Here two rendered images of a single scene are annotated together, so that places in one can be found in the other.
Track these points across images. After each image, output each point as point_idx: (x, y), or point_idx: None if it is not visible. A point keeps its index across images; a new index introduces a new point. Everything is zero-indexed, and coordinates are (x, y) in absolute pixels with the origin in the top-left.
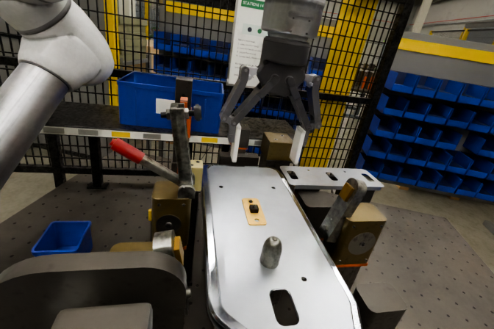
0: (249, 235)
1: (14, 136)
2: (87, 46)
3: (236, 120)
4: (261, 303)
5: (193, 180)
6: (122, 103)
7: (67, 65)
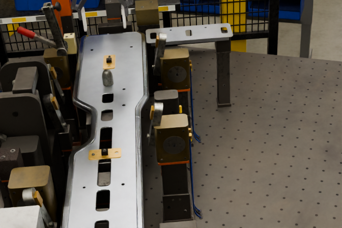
0: (101, 74)
1: None
2: None
3: (80, 7)
4: (96, 97)
5: (66, 45)
6: None
7: None
